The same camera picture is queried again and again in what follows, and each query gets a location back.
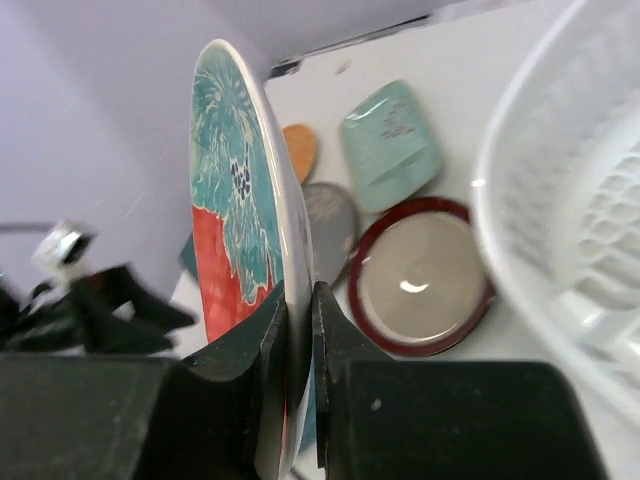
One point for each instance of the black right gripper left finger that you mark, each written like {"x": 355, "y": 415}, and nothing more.
{"x": 222, "y": 409}

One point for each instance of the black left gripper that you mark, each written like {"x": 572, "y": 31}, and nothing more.
{"x": 105, "y": 313}

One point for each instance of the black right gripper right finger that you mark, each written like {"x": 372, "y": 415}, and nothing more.
{"x": 354, "y": 419}

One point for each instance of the red rimmed beige bowl plate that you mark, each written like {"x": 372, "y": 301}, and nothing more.
{"x": 417, "y": 285}

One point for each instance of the grey reindeer plate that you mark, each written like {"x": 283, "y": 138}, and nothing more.
{"x": 334, "y": 225}

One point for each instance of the red and teal floral plate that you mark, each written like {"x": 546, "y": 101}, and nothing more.
{"x": 250, "y": 224}

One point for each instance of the white plastic basket bin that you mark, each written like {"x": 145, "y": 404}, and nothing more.
{"x": 555, "y": 197}

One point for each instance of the dark teal square plate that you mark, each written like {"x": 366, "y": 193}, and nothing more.
{"x": 187, "y": 257}

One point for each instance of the light teal rectangular plate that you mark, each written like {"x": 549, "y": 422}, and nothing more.
{"x": 390, "y": 149}

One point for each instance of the orange woven round plate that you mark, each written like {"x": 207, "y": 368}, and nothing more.
{"x": 302, "y": 147}

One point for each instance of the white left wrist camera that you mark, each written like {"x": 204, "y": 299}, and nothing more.
{"x": 63, "y": 247}

